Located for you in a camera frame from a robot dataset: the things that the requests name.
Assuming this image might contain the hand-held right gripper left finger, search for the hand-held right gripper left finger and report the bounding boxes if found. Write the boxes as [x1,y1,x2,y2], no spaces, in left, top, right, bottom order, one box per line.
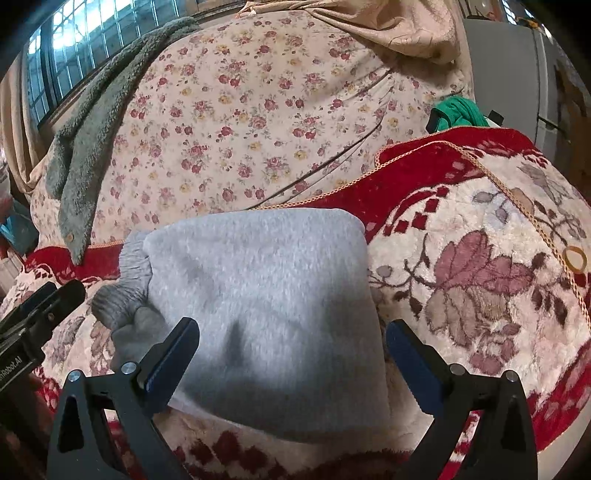
[46,316,201,480]

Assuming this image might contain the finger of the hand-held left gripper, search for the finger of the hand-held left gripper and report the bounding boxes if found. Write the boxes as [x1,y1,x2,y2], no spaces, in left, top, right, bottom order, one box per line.
[0,281,59,330]
[25,279,87,335]

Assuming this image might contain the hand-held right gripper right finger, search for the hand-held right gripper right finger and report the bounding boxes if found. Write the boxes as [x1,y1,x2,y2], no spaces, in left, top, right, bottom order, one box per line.
[386,318,539,480]

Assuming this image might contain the grey pants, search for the grey pants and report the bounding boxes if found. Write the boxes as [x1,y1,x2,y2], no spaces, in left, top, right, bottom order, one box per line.
[91,208,393,446]

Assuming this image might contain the teal cloth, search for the teal cloth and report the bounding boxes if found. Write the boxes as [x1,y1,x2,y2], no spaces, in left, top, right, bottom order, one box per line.
[0,198,40,257]

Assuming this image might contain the red floral blanket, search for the red floral blanket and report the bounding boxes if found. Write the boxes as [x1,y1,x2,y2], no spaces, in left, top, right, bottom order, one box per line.
[0,127,591,480]

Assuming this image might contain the green fleece jacket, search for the green fleece jacket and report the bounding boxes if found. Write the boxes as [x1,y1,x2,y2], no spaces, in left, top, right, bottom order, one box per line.
[45,16,201,265]

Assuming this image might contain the beige curtain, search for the beige curtain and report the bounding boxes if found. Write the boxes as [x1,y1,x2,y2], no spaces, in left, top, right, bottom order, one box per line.
[235,0,465,66]
[0,48,54,197]

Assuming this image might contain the green cloth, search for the green cloth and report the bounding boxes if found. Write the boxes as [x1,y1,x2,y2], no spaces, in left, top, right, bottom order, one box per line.
[428,95,491,133]

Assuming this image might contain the floral bed sheet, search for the floral bed sheet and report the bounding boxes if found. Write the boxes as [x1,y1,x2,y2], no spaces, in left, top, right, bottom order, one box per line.
[30,9,472,259]

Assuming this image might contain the barred window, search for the barred window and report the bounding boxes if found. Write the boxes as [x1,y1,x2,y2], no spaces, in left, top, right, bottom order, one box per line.
[23,0,218,127]

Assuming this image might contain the white cabinet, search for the white cabinet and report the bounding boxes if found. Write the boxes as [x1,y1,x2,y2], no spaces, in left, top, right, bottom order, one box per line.
[462,17,571,151]

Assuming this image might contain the yellow ring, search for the yellow ring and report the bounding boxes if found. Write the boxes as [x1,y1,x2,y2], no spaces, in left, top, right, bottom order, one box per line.
[563,246,588,273]

